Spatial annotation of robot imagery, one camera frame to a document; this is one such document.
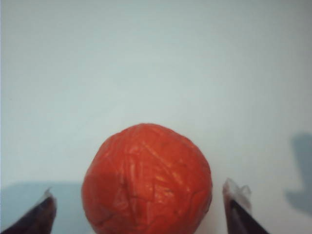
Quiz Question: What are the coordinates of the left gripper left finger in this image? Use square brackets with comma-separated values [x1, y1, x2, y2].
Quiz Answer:
[0, 187, 57, 234]

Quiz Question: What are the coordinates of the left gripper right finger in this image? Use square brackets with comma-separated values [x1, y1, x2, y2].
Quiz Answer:
[222, 177, 271, 234]

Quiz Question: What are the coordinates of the orange fruit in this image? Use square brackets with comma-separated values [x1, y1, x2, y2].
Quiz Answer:
[81, 123, 212, 234]

